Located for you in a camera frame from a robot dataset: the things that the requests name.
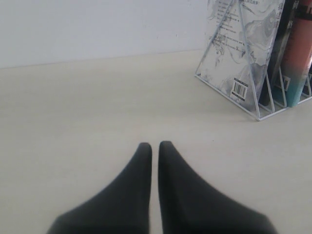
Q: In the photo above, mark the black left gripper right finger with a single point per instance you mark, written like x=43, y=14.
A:
x=190, y=205

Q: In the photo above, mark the white wire book rack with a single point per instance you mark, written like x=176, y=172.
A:
x=274, y=106

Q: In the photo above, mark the red teal spine book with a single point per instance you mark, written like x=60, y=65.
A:
x=297, y=58

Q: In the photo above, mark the black spine book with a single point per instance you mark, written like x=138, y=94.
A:
x=281, y=39

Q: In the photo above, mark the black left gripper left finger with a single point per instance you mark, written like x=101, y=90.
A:
x=120, y=208

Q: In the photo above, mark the grey marbled white book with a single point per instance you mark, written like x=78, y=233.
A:
x=240, y=36

